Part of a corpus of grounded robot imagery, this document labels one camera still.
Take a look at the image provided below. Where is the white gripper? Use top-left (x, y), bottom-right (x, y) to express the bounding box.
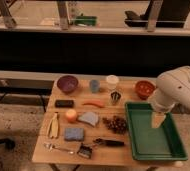
top-left (151, 102), bottom-right (170, 128)

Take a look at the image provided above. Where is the black eraser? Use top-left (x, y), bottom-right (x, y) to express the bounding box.
top-left (55, 100), bottom-right (74, 108)

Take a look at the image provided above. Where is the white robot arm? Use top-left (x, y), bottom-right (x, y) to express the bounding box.
top-left (148, 66), bottom-right (190, 128)

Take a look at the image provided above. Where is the white cup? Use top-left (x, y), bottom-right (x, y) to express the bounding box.
top-left (106, 75), bottom-right (119, 90)

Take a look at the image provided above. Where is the blue plastic cup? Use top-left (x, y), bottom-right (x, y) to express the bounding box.
top-left (89, 80), bottom-right (100, 93)

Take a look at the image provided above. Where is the green tray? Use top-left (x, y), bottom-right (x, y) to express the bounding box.
top-left (125, 102), bottom-right (188, 161)

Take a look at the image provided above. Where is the orange bowl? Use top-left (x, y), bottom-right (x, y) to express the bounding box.
top-left (135, 80), bottom-right (155, 100)

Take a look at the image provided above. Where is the bunch of dark grapes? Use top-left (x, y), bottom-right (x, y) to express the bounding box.
top-left (102, 116), bottom-right (127, 134)

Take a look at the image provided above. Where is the grey blue cloth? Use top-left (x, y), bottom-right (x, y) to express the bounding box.
top-left (78, 112), bottom-right (99, 127)

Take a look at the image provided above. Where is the orange fruit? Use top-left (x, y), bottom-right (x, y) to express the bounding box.
top-left (65, 109), bottom-right (77, 123)

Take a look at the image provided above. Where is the blue sponge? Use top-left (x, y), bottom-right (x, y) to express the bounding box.
top-left (64, 128), bottom-right (84, 141)

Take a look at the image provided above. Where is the purple bowl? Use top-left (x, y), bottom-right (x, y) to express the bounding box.
top-left (57, 75), bottom-right (78, 94)

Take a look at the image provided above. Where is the metal fork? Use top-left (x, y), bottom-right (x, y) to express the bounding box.
top-left (43, 143), bottom-right (75, 155)

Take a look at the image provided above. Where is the green box in background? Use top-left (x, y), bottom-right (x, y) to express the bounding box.
top-left (74, 14), bottom-right (97, 26)

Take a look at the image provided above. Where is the black office chair base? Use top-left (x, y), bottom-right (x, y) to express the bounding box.
top-left (0, 138), bottom-right (15, 150)

